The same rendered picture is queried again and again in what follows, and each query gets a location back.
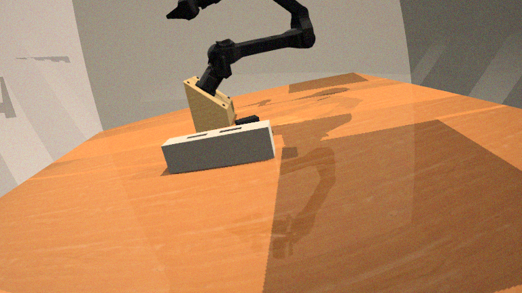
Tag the black two-prong plug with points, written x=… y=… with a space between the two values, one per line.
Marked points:
x=247 y=120

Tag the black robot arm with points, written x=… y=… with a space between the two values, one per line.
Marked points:
x=222 y=54

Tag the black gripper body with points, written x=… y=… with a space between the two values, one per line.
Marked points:
x=190 y=8

